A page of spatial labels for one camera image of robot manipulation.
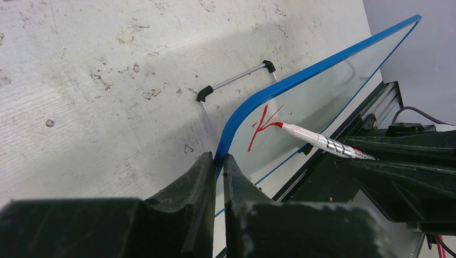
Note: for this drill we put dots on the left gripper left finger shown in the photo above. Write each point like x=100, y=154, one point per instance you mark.
x=178, y=221

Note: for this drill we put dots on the aluminium frame rail right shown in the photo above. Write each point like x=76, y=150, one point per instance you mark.
x=384, y=104

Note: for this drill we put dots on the whiteboard metal stand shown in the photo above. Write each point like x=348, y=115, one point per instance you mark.
x=208, y=90

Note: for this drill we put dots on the red whiteboard marker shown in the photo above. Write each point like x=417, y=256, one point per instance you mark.
x=324, y=143

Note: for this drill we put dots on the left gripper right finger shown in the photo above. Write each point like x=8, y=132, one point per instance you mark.
x=257, y=226

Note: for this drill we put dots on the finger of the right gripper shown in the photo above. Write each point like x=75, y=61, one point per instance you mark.
x=436, y=148
x=420, y=195

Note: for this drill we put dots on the blue framed whiteboard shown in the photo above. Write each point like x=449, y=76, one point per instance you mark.
x=318, y=98

